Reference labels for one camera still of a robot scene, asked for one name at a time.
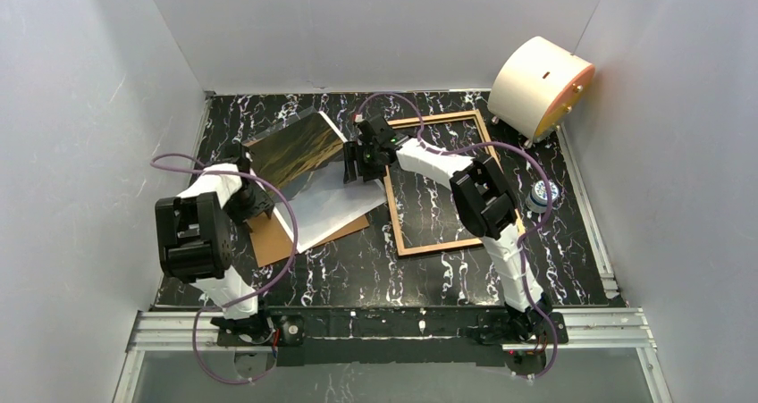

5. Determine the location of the landscape photo print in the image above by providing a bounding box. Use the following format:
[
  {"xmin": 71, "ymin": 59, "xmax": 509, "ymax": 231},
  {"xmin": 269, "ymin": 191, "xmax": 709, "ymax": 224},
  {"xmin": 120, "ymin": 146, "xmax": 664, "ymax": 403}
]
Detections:
[{"xmin": 247, "ymin": 107, "xmax": 386, "ymax": 256}]

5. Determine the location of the brown backing board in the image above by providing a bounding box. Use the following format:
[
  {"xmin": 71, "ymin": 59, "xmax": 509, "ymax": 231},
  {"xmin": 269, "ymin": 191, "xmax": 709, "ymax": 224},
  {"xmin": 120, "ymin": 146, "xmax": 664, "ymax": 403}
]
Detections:
[{"xmin": 248, "ymin": 193, "xmax": 368, "ymax": 266}]

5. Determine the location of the wooden picture frame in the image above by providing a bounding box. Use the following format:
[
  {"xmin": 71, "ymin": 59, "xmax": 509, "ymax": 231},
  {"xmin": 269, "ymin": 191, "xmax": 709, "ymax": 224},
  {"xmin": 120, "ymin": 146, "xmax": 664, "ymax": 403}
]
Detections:
[{"xmin": 383, "ymin": 110, "xmax": 492, "ymax": 257}]

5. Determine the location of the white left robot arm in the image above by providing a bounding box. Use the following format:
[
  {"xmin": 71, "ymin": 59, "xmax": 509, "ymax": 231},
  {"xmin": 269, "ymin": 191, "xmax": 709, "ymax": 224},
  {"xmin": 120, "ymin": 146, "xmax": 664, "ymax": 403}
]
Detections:
[{"xmin": 155, "ymin": 143, "xmax": 274, "ymax": 322}]

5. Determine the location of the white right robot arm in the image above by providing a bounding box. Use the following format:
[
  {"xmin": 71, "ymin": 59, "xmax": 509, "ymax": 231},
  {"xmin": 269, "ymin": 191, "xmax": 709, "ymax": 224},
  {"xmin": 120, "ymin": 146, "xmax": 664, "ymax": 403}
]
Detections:
[{"xmin": 343, "ymin": 115, "xmax": 551, "ymax": 330}]

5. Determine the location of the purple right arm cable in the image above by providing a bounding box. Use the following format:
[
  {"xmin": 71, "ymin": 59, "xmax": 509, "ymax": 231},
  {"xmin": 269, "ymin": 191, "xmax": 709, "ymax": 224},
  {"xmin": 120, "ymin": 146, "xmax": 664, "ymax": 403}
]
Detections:
[{"xmin": 354, "ymin": 93, "xmax": 560, "ymax": 380}]

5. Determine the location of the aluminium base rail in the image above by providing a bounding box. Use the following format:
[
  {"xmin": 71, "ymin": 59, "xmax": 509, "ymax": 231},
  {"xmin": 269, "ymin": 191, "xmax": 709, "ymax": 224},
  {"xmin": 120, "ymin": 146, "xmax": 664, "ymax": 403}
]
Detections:
[{"xmin": 114, "ymin": 305, "xmax": 671, "ymax": 402}]

